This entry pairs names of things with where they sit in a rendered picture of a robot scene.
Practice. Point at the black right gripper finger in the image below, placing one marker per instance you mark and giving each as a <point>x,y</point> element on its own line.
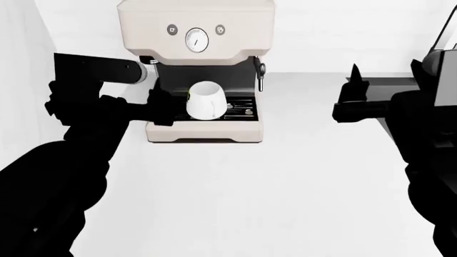
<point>351,88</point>
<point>363,92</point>

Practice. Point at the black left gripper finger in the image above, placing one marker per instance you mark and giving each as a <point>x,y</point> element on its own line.
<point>164,116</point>
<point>157,93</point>

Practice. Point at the single cup round button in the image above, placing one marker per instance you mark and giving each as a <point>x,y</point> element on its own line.
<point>172,29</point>

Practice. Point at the double cup round button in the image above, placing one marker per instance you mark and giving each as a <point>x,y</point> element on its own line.
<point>220,29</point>

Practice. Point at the beige espresso coffee machine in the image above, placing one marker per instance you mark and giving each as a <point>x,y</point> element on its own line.
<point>228,16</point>

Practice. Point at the white ceramic cup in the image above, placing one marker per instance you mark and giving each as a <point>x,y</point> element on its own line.
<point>207,103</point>

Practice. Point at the round pressure gauge dial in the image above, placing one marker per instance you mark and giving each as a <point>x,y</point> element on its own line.
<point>196,39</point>

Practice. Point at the black drip tray grate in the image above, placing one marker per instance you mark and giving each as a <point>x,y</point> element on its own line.
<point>242,107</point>

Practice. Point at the metal steam wand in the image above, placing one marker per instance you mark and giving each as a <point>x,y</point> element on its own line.
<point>261,71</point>

